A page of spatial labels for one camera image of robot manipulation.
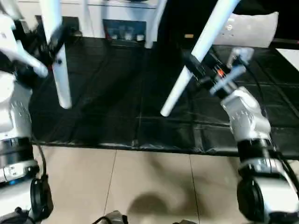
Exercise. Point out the white plastic table leg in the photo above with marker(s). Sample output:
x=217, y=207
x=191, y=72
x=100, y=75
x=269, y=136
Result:
x=87, y=16
x=156, y=23
x=60, y=70
x=205, y=42

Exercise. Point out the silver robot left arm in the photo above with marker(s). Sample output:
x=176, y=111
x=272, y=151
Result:
x=14, y=121

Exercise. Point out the black cabinet with yellow label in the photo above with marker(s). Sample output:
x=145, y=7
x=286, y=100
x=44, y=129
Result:
x=180, y=25

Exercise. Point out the white cushion with badge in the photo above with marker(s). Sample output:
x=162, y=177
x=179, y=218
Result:
x=254, y=30

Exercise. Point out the cluster of small bottles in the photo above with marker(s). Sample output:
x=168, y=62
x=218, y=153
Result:
x=124, y=32

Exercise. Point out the white cabinet with glass doors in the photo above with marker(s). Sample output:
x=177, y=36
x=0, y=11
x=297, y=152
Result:
x=117, y=9

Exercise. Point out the white flat board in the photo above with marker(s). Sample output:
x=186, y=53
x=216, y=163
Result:
x=289, y=56

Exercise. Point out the black work mat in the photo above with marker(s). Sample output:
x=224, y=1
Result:
x=117, y=93

